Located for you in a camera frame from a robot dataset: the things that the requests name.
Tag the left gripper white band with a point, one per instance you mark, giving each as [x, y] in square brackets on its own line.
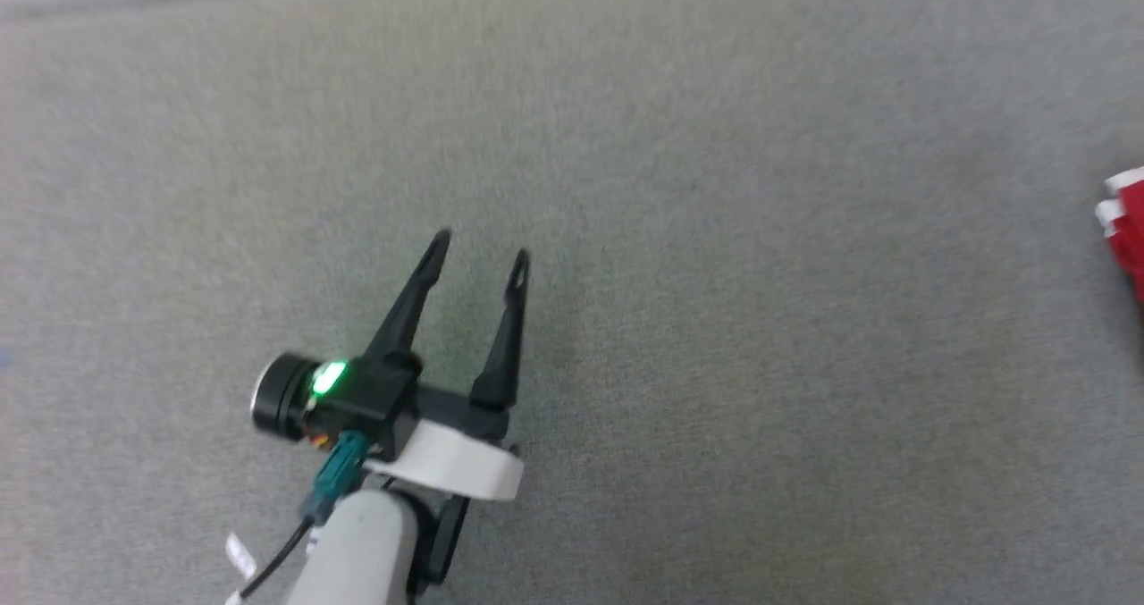
[456, 462]

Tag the red cloth garment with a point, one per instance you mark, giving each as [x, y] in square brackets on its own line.
[1128, 230]

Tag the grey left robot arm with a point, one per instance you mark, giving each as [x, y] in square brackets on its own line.
[357, 551]

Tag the black wrist camera green light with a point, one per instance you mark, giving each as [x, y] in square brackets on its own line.
[366, 404]

